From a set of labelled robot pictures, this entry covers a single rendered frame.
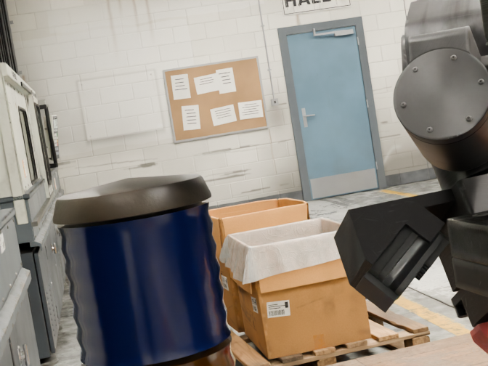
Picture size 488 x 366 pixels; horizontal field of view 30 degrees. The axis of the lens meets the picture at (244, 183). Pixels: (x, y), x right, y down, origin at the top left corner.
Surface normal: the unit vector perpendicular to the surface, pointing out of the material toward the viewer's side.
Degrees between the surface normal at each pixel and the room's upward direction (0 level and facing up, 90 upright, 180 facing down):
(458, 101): 65
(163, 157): 90
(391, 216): 61
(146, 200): 72
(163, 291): 104
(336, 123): 90
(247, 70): 90
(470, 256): 90
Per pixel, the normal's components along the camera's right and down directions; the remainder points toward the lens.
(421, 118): -0.39, -0.29
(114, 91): 0.18, 0.04
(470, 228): -0.96, 0.17
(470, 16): -0.36, -0.58
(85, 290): -0.69, -0.08
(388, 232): 0.12, -0.45
